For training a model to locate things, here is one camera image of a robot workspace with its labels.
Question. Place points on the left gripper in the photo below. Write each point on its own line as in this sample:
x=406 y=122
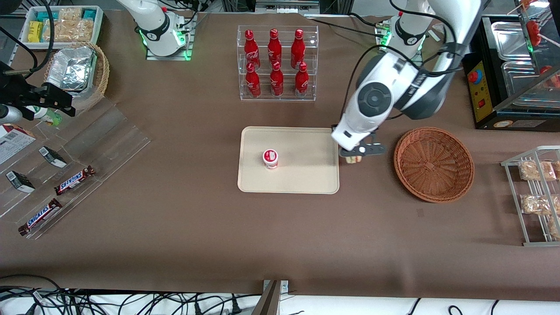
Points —
x=334 y=127

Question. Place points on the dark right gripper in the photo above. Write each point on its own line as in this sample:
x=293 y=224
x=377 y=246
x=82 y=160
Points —
x=20 y=93

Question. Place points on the triangular sandwich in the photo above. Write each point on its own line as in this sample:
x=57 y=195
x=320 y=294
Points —
x=352 y=160

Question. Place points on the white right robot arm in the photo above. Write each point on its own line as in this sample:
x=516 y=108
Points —
x=153 y=26

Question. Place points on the tan wicker basket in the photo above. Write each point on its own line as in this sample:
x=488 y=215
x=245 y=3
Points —
x=101 y=74

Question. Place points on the beige plastic tray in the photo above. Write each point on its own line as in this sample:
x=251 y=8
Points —
x=306 y=175

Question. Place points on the brown wicker basket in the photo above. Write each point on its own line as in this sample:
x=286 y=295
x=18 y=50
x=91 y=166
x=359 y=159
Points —
x=433 y=166

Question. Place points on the green lidded snack cup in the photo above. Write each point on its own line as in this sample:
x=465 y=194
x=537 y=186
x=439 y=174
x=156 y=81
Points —
x=47 y=115

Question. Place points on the aluminium foil container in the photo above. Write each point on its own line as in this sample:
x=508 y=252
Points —
x=70 y=72

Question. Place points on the small black box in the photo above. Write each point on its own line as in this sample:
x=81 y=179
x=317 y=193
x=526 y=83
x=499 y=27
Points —
x=53 y=157
x=20 y=181

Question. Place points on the clear acrylic stepped stand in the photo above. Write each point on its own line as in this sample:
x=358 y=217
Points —
x=109 y=140

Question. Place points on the white red barcode box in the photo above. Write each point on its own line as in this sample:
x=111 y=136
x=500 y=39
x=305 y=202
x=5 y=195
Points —
x=13 y=142

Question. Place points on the red cola bottle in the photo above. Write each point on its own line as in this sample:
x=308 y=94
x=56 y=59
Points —
x=274 y=47
x=276 y=82
x=301 y=83
x=252 y=83
x=250 y=48
x=298 y=47

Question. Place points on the clear bag of crackers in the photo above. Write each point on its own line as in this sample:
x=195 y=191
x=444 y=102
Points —
x=56 y=31
x=83 y=29
x=70 y=15

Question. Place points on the yellow snack packet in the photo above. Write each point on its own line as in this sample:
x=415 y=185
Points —
x=35 y=31

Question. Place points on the brown Snickers bar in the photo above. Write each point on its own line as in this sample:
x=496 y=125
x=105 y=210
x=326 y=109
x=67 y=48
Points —
x=74 y=180
x=40 y=217

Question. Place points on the red white yogurt cup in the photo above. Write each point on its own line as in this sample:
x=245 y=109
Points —
x=270 y=159

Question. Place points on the white plastic bin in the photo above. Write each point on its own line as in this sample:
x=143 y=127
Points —
x=99 y=26

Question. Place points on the teal snack packet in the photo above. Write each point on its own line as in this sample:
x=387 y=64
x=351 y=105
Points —
x=89 y=13
x=43 y=15

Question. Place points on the clear acrylic bottle rack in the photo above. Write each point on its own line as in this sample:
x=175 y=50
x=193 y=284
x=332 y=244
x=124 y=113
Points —
x=267 y=98

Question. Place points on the black food warmer cabinet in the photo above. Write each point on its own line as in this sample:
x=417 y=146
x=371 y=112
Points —
x=485 y=87

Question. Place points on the steel warmer pan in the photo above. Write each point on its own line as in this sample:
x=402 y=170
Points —
x=509 y=41
x=520 y=81

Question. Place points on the clear bag of brown snacks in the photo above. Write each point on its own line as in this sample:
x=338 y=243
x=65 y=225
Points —
x=536 y=170
x=554 y=227
x=536 y=204

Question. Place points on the red sausage on stick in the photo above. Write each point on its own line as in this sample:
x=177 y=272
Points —
x=533 y=30

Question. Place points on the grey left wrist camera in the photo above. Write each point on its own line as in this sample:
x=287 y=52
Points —
x=365 y=150

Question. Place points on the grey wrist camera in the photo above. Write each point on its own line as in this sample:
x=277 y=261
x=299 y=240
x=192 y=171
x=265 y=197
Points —
x=8 y=114
x=365 y=150

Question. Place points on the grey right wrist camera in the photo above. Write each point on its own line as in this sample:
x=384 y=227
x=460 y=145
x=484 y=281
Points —
x=8 y=114

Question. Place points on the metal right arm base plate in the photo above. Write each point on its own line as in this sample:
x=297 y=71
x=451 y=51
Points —
x=168 y=57

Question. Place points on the metal table bracket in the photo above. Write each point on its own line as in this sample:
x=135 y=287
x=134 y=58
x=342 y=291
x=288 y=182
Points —
x=275 y=288

